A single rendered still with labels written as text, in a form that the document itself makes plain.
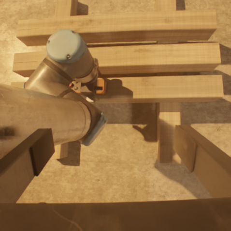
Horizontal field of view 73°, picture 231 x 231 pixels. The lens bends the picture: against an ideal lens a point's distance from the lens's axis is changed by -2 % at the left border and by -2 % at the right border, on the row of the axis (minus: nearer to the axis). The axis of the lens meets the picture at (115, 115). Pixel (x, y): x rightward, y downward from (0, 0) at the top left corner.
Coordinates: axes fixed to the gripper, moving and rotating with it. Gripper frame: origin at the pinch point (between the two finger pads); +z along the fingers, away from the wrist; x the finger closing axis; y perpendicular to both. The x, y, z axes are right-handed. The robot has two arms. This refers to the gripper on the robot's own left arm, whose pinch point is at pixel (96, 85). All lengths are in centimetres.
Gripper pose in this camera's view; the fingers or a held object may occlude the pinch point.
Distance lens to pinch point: 72.4
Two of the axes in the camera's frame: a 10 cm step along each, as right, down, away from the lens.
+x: 0.6, -9.9, 1.2
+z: 1.2, 1.2, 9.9
